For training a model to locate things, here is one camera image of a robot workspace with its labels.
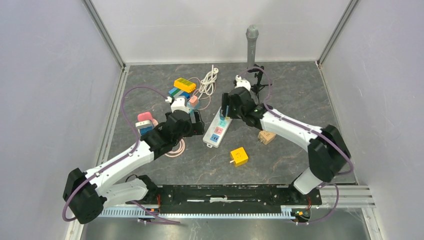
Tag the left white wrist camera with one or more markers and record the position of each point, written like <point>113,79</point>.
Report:
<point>178,104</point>

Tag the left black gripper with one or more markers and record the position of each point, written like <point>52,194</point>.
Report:
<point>197,128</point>

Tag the grey microphone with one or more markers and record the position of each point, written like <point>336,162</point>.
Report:
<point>252,34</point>

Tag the beige cube socket adapter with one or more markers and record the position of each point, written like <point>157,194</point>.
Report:
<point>266,137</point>

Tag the blue white cube adapter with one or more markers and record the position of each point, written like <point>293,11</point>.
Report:
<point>144,126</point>

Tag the yellow rectangular power strip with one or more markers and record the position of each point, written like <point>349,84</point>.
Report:
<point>185,85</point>

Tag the small blue plug adapter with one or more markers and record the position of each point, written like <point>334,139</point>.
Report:
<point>226,114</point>

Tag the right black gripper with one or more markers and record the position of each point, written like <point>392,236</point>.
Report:
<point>226,100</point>

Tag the pink round socket reel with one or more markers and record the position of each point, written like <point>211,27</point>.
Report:
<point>147,116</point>

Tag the black microphone tripod stand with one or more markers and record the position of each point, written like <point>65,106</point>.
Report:
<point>258,74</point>

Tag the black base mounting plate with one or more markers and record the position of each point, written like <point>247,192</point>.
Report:
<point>227,198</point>

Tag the blue green power strip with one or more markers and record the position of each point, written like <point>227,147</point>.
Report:
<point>176,92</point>

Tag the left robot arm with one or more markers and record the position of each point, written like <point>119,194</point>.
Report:
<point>88,193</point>

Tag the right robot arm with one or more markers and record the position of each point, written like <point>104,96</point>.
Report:
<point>326,148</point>

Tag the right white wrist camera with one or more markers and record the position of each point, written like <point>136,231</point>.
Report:
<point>240,82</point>

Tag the yellow cube socket adapter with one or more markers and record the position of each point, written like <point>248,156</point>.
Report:
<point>238,157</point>

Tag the white multicolour power strip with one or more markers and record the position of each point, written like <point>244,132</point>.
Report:
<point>216,130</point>

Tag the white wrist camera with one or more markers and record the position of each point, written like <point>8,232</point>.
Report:
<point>240,82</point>
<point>178,104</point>

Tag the grey slotted cable duct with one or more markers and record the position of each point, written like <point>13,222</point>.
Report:
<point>344,196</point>

